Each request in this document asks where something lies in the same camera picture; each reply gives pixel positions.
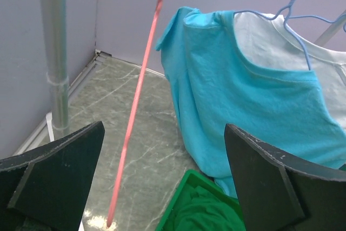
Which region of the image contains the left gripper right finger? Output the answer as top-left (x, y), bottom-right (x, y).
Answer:
top-left (224, 124), bottom-right (345, 231)

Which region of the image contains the blue wire hanger left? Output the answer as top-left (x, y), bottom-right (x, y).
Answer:
top-left (234, 0), bottom-right (345, 70)

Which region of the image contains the metal clothes rack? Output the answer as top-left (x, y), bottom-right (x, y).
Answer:
top-left (40, 0), bottom-right (69, 139)

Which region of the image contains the green plastic tray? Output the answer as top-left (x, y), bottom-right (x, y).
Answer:
top-left (156, 170), bottom-right (243, 230)

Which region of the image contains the green t shirt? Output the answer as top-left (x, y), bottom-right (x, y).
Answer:
top-left (162, 185), bottom-right (245, 231)

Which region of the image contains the turquoise t shirt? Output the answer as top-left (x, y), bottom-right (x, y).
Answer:
top-left (156, 7), bottom-right (345, 197)

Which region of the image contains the pink wire hanger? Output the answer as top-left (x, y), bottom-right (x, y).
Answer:
top-left (106, 0), bottom-right (163, 228)

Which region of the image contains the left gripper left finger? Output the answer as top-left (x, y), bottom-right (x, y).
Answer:
top-left (1, 121), bottom-right (105, 230)

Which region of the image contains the white flower print t shirt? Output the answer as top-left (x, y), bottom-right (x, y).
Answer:
top-left (234, 12), bottom-right (345, 128)

